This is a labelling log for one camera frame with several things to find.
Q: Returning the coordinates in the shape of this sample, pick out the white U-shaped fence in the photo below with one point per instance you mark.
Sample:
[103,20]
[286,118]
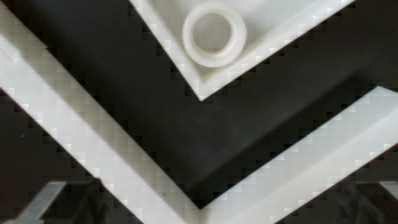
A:
[292,179]

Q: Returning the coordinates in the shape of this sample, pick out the white square tabletop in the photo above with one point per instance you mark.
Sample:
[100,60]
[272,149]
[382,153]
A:
[222,34]

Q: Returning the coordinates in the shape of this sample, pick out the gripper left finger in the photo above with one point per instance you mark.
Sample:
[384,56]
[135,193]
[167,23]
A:
[30,216]

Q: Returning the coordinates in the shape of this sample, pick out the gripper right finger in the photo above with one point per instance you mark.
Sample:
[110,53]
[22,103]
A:
[391,187]

